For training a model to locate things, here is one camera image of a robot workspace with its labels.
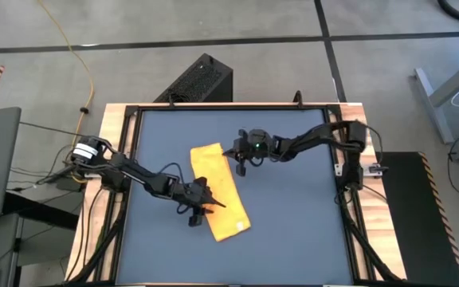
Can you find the black perforated computer tower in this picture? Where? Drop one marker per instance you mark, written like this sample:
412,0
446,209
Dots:
201,77

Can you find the blue-grey table mat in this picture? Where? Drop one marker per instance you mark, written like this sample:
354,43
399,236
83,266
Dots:
293,219

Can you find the black frame clamp knob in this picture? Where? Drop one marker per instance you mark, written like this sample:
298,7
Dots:
299,99
170,99

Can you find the wooden table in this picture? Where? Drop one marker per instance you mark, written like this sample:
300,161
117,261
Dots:
112,119

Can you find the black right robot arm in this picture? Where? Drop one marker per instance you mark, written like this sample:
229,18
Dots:
313,137

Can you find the yellow towel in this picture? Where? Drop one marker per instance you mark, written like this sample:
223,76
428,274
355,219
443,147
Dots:
221,179

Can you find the silver mounting plate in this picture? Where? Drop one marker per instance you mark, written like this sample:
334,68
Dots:
373,169

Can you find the black table frame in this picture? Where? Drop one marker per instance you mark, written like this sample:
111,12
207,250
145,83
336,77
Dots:
233,107

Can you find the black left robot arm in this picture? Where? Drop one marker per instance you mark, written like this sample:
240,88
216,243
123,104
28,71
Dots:
134,171

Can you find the large hazard-striped black floor mat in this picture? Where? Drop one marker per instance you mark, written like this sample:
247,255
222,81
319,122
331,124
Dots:
413,219

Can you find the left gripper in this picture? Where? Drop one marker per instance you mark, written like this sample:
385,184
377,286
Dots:
189,195

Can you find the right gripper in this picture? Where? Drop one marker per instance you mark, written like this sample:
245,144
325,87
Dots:
261,145

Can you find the grey metal desk leg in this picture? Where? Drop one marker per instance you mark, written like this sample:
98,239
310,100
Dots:
434,105

